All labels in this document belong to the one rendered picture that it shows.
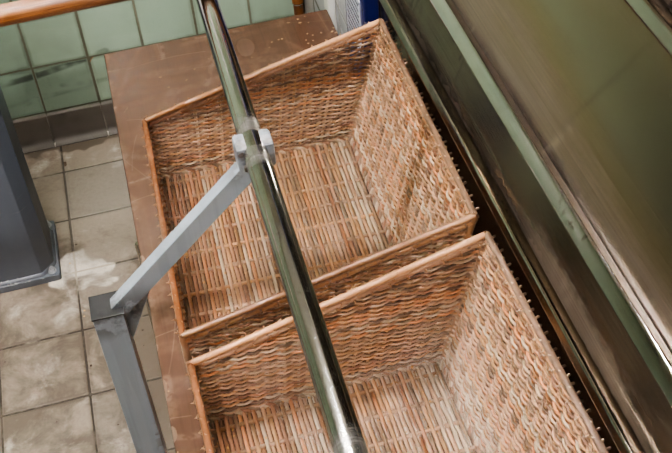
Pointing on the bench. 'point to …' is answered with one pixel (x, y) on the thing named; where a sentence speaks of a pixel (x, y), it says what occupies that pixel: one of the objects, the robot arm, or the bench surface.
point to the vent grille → (352, 5)
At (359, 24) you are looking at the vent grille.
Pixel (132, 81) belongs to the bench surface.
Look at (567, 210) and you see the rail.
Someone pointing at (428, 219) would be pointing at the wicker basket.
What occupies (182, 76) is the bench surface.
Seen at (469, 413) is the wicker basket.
